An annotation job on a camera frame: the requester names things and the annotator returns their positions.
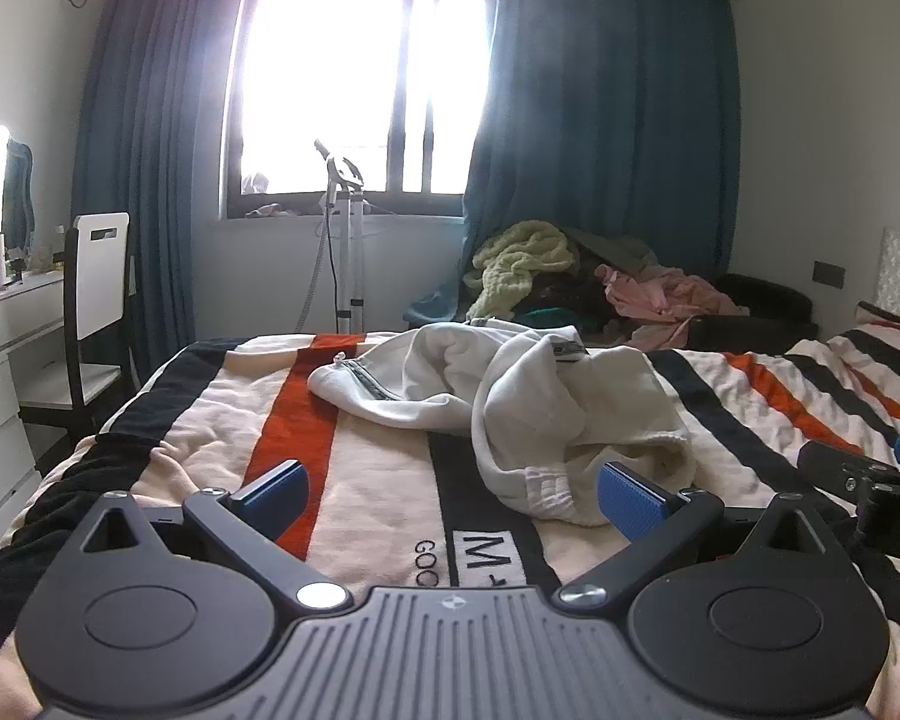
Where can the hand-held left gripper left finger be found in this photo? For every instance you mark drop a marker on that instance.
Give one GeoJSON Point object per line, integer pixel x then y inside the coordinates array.
{"type": "Point", "coordinates": [279, 493]}

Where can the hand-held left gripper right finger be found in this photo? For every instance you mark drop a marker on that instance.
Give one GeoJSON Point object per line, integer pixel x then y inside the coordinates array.
{"type": "Point", "coordinates": [634, 501]}

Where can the white pants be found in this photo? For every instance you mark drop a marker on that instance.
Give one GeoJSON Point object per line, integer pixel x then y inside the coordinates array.
{"type": "Point", "coordinates": [540, 390]}

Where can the dark clothes pile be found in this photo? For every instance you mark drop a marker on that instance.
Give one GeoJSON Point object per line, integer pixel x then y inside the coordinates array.
{"type": "Point", "coordinates": [570, 300]}

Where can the striped blanket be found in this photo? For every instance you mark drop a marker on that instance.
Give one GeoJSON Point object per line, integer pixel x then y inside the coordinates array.
{"type": "Point", "coordinates": [195, 427]}

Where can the black sofa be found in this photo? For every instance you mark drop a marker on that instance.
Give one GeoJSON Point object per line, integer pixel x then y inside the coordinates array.
{"type": "Point", "coordinates": [765, 300]}

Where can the pink garment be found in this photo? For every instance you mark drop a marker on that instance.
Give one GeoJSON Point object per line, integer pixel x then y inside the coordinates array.
{"type": "Point", "coordinates": [660, 296]}

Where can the olive green garment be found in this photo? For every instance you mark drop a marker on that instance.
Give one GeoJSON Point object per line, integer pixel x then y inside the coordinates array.
{"type": "Point", "coordinates": [615, 249]}

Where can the garment steamer stand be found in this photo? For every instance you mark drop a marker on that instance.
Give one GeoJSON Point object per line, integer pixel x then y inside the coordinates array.
{"type": "Point", "coordinates": [345, 240]}

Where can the yellow-green knit blanket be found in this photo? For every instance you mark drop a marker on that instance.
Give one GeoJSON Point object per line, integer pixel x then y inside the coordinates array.
{"type": "Point", "coordinates": [525, 255]}

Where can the white chair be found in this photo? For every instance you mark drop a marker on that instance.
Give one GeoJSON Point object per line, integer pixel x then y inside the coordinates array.
{"type": "Point", "coordinates": [101, 277]}

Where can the crumpled pale cloth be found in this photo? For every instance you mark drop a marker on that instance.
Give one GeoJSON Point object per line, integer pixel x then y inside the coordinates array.
{"type": "Point", "coordinates": [259, 199]}

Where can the white dresser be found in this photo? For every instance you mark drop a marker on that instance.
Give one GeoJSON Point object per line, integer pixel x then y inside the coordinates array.
{"type": "Point", "coordinates": [0, 360]}

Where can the blue curtain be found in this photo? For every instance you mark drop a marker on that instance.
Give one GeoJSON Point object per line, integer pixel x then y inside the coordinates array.
{"type": "Point", "coordinates": [607, 105]}
{"type": "Point", "coordinates": [150, 127]}

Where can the window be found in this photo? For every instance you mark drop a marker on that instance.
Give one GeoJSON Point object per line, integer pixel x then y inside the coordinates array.
{"type": "Point", "coordinates": [360, 67]}

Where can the dark wall socket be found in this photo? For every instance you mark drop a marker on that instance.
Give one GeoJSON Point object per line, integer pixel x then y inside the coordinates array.
{"type": "Point", "coordinates": [830, 275]}

